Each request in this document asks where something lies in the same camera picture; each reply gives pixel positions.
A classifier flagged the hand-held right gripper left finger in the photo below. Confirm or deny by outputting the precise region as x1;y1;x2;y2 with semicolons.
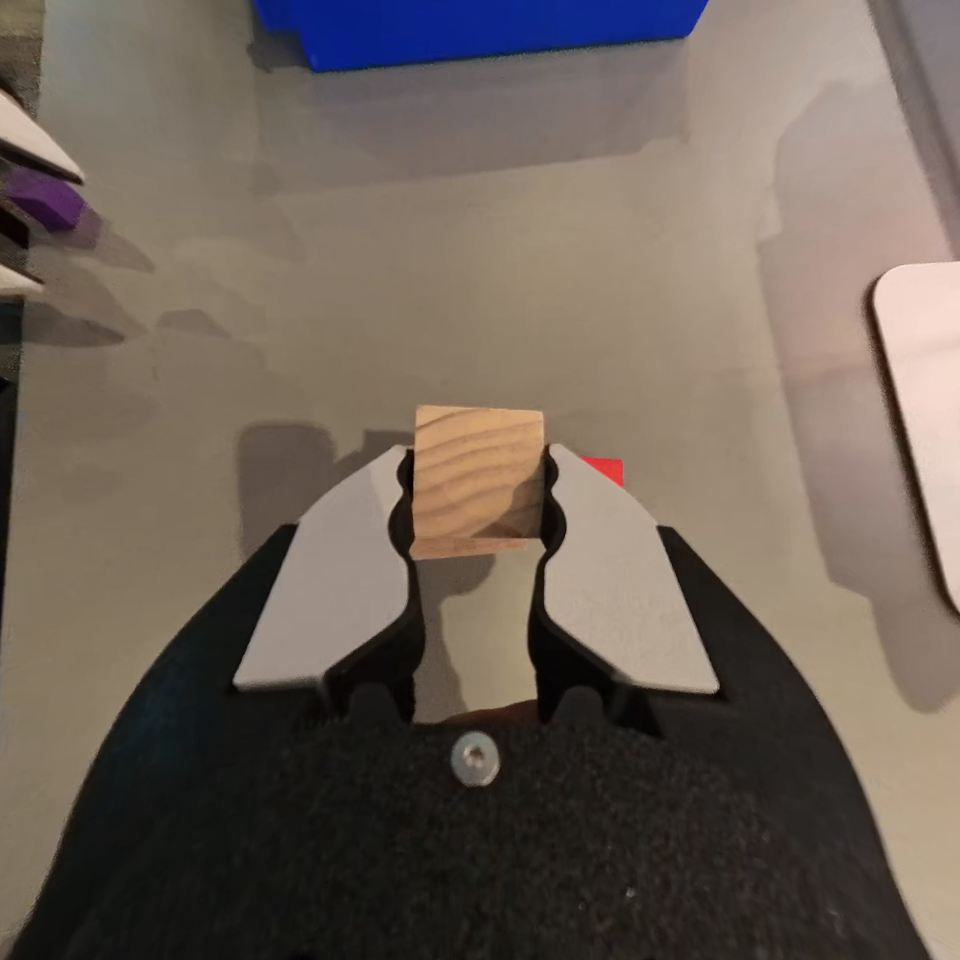
232;444;427;721

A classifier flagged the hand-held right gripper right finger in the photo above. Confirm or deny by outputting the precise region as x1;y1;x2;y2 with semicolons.
527;442;721;725

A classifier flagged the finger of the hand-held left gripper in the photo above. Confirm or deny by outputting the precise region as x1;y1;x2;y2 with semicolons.
0;90;85;185
0;201;46;299

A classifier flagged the purple wooden cube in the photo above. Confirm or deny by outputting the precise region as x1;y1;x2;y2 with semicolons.
3;166;87;232

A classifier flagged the natural wooden cube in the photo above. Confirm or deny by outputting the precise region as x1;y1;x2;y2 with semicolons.
408;405;546;561

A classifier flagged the white square board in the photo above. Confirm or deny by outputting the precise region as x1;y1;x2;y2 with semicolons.
870;262;960;616

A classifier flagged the blue plastic box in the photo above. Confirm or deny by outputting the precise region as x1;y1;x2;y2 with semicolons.
251;0;710;74

